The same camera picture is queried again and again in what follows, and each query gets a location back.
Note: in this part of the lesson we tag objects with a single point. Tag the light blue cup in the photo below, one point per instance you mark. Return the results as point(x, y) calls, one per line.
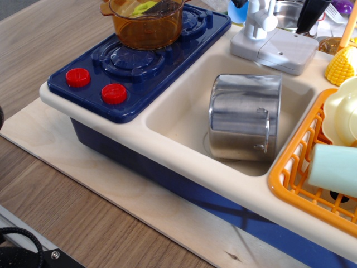
point(333, 168)

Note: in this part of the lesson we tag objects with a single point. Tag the green toy in pot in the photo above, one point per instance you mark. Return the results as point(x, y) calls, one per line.
point(143, 7)

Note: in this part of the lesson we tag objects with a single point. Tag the orange dish rack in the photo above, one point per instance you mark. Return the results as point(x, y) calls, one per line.
point(288, 177)

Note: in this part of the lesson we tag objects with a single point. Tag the plywood base board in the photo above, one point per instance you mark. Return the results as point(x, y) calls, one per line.
point(104, 215)

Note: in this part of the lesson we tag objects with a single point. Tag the blue toy stove top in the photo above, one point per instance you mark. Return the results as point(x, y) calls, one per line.
point(144, 73)

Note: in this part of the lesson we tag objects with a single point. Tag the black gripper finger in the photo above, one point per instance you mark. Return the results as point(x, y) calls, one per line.
point(239, 3)
point(311, 11)

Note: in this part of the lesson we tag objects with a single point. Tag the amber transparent pot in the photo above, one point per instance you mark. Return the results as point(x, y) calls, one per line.
point(158, 27)

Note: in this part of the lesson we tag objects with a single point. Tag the blue egg toy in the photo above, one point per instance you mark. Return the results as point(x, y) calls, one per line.
point(237, 15)

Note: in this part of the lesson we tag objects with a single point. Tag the cream flower-shaped plate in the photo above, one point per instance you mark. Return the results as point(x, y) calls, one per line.
point(339, 124)

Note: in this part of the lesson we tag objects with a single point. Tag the yellow toy corn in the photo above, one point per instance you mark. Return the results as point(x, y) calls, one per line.
point(342, 67)

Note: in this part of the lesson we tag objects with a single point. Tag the grey toy faucet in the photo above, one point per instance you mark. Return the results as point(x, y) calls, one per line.
point(262, 41)

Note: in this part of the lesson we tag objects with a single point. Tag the beige toy sink unit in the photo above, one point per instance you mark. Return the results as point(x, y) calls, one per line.
point(168, 143)

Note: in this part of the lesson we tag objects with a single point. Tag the small steel bowl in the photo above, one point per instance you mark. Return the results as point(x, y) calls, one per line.
point(287, 13)

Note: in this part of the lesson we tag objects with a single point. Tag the red stove knob left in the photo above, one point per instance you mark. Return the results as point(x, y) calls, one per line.
point(77, 77)

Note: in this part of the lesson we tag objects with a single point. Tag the red stove knob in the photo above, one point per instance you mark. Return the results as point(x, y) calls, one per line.
point(114, 94)
point(77, 77)

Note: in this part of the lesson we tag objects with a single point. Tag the red stove knob right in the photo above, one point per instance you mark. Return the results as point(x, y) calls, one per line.
point(114, 94)

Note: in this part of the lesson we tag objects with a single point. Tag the purple toy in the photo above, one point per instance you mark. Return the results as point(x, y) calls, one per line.
point(343, 6)

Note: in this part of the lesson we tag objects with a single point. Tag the black bracket with screw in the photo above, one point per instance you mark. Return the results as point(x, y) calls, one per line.
point(59, 259)

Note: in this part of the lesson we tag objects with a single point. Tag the stainless steel pot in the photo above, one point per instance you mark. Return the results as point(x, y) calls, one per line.
point(243, 117)

